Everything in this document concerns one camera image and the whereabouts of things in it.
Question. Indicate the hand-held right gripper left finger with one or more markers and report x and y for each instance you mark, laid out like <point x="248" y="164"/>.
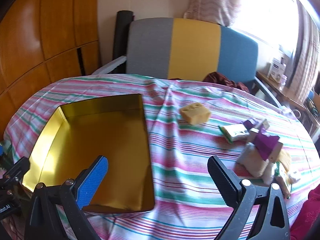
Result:
<point x="91" y="182"/>

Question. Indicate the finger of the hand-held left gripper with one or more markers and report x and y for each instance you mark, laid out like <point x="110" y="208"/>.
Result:
<point x="17" y="167"/>

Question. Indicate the wooden side table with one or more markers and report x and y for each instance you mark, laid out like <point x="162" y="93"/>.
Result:
<point x="277" y="88"/>

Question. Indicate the dark red cloth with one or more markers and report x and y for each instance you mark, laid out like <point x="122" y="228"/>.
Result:
<point x="220" y="78"/>

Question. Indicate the green white snack packet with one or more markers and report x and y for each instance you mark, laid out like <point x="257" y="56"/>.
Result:
<point x="233" y="132"/>

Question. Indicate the yellow sponge cake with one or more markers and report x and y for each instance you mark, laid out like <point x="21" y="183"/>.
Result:
<point x="195" y="113"/>

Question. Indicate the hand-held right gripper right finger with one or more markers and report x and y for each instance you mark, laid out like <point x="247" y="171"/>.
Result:
<point x="221" y="177"/>

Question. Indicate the pink checked curtain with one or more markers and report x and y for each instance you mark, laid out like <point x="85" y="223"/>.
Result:
<point x="306" y="55"/>

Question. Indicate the white mug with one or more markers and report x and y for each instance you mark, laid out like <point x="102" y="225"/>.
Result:
<point x="297" y="113"/>

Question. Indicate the white carton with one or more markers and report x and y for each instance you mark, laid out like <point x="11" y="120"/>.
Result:
<point x="276" y="68"/>

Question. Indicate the pink patterned curtain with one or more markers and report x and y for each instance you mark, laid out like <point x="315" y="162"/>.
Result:
<point x="215" y="0"/>

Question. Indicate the purple paper box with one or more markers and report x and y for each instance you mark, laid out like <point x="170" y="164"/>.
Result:
<point x="265" y="143"/>

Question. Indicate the wooden wardrobe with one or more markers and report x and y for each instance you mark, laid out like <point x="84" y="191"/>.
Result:
<point x="37" y="42"/>

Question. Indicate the purple foil packet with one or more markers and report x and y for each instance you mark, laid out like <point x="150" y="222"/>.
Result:
<point x="247" y="123"/>

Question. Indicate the person's red clothing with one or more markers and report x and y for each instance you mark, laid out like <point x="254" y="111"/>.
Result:
<point x="307" y="215"/>

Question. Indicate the yellow green snack packet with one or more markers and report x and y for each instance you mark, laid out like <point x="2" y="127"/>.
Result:
<point x="282" y="180"/>

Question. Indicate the striped tablecloth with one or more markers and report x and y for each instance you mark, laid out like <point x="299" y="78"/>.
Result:
<point x="175" y="155"/>

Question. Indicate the cream roll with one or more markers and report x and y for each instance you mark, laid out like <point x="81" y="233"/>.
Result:
<point x="253" y="163"/>

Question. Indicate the gold tin box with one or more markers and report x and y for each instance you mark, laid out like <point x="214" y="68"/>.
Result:
<point x="100" y="135"/>

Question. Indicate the grey yellow blue chair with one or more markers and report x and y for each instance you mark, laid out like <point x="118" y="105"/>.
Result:
<point x="195" y="50"/>

